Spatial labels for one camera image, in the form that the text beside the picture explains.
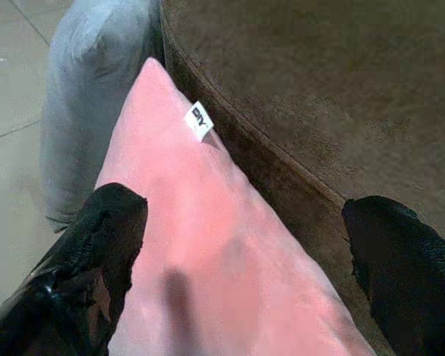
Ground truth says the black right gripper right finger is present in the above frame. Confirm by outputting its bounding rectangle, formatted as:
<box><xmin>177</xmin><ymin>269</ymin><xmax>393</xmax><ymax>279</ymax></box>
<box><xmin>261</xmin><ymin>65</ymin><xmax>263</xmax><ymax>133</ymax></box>
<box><xmin>341</xmin><ymin>195</ymin><xmax>445</xmax><ymax>356</ymax></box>

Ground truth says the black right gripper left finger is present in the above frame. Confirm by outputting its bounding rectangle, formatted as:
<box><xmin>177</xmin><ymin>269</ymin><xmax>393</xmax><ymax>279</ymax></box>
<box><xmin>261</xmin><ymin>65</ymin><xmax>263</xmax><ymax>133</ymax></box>
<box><xmin>0</xmin><ymin>182</ymin><xmax>149</xmax><ymax>356</ymax></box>

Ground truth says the pink velvet pillow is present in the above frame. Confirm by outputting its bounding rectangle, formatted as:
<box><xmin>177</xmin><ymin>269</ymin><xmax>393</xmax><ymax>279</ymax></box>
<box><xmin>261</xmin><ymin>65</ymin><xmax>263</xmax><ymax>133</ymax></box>
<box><xmin>93</xmin><ymin>56</ymin><xmax>380</xmax><ymax>356</ymax></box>

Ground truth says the grey pillow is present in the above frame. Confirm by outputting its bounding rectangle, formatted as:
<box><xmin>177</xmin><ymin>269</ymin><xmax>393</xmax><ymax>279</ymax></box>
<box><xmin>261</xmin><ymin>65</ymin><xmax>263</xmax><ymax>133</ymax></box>
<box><xmin>39</xmin><ymin>0</ymin><xmax>165</xmax><ymax>234</ymax></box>

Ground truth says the brown velvet sofa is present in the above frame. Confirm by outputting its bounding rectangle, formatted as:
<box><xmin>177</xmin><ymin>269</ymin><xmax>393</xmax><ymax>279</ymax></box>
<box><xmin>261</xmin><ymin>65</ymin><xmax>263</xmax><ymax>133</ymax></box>
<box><xmin>158</xmin><ymin>0</ymin><xmax>445</xmax><ymax>356</ymax></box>

